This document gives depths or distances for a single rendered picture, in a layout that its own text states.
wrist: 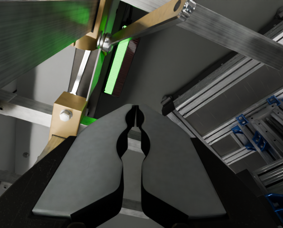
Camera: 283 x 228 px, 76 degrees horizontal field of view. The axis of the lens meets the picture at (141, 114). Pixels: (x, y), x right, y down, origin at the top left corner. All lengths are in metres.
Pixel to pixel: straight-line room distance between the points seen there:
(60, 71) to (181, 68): 0.80
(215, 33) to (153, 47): 0.88
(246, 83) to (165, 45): 0.49
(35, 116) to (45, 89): 0.23
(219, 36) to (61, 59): 0.41
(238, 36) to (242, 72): 0.79
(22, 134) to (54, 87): 0.23
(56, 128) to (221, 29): 0.32
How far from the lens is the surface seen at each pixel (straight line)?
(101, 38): 0.27
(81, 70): 0.45
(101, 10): 0.25
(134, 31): 0.16
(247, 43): 0.29
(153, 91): 1.23
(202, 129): 1.19
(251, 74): 1.12
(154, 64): 1.17
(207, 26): 0.27
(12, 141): 0.77
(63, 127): 0.37
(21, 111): 0.40
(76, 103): 0.36
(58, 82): 0.59
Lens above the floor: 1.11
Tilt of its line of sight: 58 degrees down
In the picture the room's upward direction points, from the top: 180 degrees clockwise
